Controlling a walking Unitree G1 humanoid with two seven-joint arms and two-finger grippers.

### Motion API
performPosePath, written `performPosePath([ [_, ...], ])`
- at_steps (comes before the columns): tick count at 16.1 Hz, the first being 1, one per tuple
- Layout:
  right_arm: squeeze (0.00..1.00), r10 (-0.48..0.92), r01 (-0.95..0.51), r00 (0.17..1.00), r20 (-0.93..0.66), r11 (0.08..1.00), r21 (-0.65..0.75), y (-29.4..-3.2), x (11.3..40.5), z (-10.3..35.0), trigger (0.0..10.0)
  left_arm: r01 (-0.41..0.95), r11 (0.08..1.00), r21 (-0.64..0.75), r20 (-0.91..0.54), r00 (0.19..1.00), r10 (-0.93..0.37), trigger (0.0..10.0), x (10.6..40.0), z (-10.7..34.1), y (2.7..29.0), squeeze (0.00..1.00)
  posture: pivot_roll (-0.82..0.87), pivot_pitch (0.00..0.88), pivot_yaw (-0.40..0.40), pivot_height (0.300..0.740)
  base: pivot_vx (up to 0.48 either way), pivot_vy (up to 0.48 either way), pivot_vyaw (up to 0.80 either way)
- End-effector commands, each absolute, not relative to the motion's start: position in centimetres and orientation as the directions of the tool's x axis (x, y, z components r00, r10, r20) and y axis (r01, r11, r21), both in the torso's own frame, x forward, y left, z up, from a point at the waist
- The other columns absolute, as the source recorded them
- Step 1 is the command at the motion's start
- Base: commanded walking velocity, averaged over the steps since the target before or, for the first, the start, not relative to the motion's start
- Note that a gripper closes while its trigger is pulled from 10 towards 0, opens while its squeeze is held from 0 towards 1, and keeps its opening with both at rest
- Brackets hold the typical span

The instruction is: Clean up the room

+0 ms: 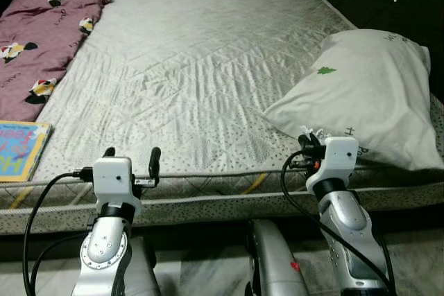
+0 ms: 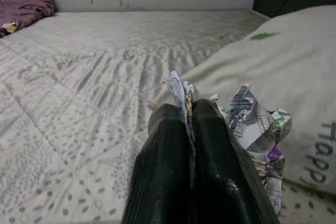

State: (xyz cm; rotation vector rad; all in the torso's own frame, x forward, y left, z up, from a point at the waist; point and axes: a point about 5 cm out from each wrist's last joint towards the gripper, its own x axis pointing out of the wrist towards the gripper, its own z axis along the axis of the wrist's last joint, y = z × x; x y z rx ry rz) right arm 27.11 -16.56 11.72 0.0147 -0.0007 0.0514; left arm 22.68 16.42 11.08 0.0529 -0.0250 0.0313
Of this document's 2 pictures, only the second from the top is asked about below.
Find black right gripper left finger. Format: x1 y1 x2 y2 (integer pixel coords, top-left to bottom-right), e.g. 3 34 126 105
121 103 197 224

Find white quilted mattress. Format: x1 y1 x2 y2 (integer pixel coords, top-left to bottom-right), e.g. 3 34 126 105
0 8 336 224

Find purple cartoon print blanket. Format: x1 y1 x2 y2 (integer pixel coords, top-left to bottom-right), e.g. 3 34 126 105
0 0 56 38

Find white pillow green tree print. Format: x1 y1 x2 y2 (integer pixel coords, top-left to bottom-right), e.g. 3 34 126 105
149 5 336 196

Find printed paper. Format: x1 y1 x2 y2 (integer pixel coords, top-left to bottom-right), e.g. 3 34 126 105
162 70 292 214

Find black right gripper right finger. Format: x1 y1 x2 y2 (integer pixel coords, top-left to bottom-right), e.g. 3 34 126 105
191 99 281 224

